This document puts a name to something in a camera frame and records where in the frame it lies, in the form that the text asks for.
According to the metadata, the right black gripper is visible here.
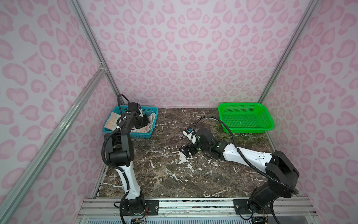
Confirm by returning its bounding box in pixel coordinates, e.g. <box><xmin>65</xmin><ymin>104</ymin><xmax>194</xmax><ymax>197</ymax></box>
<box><xmin>177</xmin><ymin>136</ymin><xmax>211</xmax><ymax>158</ymax></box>

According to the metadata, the pale pink patterned towel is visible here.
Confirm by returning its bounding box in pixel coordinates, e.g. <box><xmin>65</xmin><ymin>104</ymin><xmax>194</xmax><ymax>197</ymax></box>
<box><xmin>104</xmin><ymin>112</ymin><xmax>156</xmax><ymax>133</ymax></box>

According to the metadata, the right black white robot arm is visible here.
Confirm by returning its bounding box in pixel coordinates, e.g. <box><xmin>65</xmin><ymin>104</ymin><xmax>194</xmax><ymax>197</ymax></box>
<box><xmin>180</xmin><ymin>140</ymin><xmax>299</xmax><ymax>213</ymax></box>

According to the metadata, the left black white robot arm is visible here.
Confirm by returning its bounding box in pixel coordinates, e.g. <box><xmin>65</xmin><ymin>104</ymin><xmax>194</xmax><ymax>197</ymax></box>
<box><xmin>101</xmin><ymin>112</ymin><xmax>146</xmax><ymax>214</ymax></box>

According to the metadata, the teal plastic basket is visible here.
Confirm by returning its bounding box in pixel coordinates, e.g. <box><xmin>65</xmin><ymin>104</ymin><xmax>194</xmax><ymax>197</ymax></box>
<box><xmin>102</xmin><ymin>105</ymin><xmax>158</xmax><ymax>139</ymax></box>

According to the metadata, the green plastic basket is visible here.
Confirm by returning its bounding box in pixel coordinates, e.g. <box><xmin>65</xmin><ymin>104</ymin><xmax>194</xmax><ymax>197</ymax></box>
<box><xmin>218</xmin><ymin>102</ymin><xmax>275</xmax><ymax>133</ymax></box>

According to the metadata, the left diagonal aluminium strut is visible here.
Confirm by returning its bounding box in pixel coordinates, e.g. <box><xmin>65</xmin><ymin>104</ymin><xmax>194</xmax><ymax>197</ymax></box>
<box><xmin>1</xmin><ymin>69</ymin><xmax>106</xmax><ymax>224</ymax></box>

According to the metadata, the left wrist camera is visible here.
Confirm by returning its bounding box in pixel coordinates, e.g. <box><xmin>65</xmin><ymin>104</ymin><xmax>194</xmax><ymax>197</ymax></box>
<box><xmin>127</xmin><ymin>102</ymin><xmax>143</xmax><ymax>117</ymax></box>

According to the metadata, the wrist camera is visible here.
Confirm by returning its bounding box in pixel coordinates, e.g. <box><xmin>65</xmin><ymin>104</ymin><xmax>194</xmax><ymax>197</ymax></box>
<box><xmin>183</xmin><ymin>126</ymin><xmax>216</xmax><ymax>147</ymax></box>
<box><xmin>127</xmin><ymin>102</ymin><xmax>143</xmax><ymax>117</ymax></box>

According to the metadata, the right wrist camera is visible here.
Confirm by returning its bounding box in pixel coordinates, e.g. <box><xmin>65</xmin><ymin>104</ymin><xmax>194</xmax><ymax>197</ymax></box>
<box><xmin>183</xmin><ymin>126</ymin><xmax>216</xmax><ymax>147</ymax></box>

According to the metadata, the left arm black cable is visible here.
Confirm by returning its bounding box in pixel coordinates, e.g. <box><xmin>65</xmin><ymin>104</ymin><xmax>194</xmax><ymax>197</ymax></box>
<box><xmin>100</xmin><ymin>93</ymin><xmax>132</xmax><ymax>224</ymax></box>

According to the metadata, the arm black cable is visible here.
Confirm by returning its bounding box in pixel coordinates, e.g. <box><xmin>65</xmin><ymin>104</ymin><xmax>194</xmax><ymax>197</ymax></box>
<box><xmin>100</xmin><ymin>93</ymin><xmax>132</xmax><ymax>224</ymax></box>
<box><xmin>192</xmin><ymin>116</ymin><xmax>300</xmax><ymax>224</ymax></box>

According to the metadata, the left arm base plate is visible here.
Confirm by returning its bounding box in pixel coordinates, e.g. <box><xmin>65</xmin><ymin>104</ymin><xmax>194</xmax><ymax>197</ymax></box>
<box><xmin>120</xmin><ymin>199</ymin><xmax>159</xmax><ymax>216</ymax></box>

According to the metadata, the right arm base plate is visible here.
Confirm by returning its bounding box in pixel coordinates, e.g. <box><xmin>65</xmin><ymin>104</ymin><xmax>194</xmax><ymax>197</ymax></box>
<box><xmin>233</xmin><ymin>198</ymin><xmax>274</xmax><ymax>215</ymax></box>

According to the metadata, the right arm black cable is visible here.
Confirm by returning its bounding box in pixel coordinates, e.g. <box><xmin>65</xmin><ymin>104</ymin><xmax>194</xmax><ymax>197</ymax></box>
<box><xmin>192</xmin><ymin>116</ymin><xmax>300</xmax><ymax>224</ymax></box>

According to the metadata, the aluminium front rail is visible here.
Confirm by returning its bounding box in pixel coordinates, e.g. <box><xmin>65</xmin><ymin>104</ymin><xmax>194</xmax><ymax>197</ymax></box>
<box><xmin>75</xmin><ymin>195</ymin><xmax>319</xmax><ymax>224</ymax></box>

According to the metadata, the left rear aluminium post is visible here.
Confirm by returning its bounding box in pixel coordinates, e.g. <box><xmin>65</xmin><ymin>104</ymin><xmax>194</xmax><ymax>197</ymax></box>
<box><xmin>68</xmin><ymin>0</ymin><xmax>120</xmax><ymax>96</ymax></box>

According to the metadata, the aluminium post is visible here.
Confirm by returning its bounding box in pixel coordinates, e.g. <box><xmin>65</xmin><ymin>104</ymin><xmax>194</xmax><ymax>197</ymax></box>
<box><xmin>257</xmin><ymin>0</ymin><xmax>321</xmax><ymax>104</ymax></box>
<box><xmin>68</xmin><ymin>0</ymin><xmax>120</xmax><ymax>96</ymax></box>

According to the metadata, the right rear aluminium post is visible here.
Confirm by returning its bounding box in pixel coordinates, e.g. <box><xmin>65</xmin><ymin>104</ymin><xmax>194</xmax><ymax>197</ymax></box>
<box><xmin>257</xmin><ymin>0</ymin><xmax>321</xmax><ymax>104</ymax></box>

